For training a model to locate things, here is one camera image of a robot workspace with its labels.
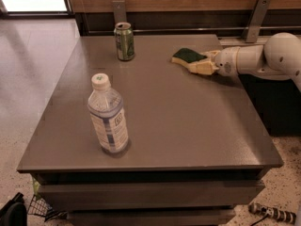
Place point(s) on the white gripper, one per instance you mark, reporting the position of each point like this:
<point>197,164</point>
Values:
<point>226,62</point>

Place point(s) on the green and yellow sponge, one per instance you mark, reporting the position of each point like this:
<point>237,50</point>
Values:
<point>186,56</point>

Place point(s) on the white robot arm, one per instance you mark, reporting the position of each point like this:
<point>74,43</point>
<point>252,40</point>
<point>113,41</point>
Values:
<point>278,59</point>

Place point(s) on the blue plastic water bottle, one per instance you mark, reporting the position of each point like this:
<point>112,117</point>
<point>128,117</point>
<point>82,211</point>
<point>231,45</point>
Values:
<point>107,113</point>

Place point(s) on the grey drawer cabinet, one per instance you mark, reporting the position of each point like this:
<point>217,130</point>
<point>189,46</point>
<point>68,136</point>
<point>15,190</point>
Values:
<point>197,146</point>

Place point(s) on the green soda can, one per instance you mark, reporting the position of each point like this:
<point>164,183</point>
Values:
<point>124,41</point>

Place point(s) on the black and white power strip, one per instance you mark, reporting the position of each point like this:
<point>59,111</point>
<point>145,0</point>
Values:
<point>272,212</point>

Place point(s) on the right metal wall bracket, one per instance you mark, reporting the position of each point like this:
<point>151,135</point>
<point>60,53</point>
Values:
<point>252,30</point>

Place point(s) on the metal wall bracket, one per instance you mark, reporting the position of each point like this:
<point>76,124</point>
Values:
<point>252,30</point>
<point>119,11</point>

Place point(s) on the horizontal metal rail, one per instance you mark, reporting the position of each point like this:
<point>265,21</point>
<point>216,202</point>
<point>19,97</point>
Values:
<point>224,31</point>

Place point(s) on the left metal wall bracket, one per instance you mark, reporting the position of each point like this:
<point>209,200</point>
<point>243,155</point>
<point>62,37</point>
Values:
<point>119,11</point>

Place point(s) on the black wire basket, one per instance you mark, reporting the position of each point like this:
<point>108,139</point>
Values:
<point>40,208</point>

